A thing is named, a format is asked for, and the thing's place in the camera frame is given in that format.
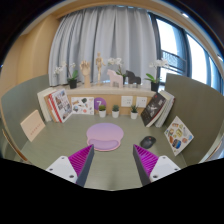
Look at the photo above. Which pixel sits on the small succulent in white pot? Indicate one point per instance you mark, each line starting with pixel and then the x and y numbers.
pixel 115 113
pixel 102 112
pixel 134 114

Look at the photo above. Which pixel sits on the red-edged picture book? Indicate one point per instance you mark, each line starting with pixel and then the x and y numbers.
pixel 61 105

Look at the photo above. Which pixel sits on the wooden ledge shelf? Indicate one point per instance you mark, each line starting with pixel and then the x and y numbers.
pixel 113 91

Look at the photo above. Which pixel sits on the white food illustration card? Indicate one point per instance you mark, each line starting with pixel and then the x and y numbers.
pixel 178 135

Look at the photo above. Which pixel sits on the wooden artist mannequin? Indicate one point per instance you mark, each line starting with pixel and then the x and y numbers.
pixel 99 63

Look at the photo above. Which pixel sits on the orange-brown book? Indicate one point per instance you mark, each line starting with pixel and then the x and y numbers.
pixel 49 110

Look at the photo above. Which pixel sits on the light grey curtain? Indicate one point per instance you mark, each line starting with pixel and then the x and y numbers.
pixel 110 36

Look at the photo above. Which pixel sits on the white wall socket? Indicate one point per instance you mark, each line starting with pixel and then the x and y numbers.
pixel 141 102
pixel 126 101

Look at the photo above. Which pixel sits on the pink horse figurine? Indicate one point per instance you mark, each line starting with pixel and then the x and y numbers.
pixel 115 80

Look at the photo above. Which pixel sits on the dark-framed window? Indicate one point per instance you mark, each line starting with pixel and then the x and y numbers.
pixel 173 36

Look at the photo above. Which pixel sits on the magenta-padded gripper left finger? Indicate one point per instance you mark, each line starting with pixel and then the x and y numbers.
pixel 63 166

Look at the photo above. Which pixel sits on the beige card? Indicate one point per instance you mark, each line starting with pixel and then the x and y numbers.
pixel 32 126

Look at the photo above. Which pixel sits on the purple round number sign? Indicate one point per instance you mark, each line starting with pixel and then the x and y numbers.
pixel 99 101

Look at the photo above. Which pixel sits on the wooden hand model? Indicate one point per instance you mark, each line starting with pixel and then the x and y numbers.
pixel 86 71

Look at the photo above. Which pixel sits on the purple round mouse pad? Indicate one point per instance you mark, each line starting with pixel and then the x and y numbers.
pixel 105 135

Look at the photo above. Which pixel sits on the black cover book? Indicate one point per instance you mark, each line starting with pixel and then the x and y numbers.
pixel 152 109

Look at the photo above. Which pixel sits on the dark grey horse figurine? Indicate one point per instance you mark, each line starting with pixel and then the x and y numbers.
pixel 133 78

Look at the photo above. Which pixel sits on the white sticker picture card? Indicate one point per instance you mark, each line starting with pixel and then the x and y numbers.
pixel 82 106

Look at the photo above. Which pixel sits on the green felt partition panel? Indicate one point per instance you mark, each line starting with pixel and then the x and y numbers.
pixel 200 106
pixel 20 103

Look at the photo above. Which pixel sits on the white orchid in black pot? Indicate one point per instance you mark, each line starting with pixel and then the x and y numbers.
pixel 154 86
pixel 116 61
pixel 72 83

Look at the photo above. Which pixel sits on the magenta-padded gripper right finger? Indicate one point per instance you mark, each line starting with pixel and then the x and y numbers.
pixel 163 166

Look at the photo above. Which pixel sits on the thick white book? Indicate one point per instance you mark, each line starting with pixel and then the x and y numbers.
pixel 42 103

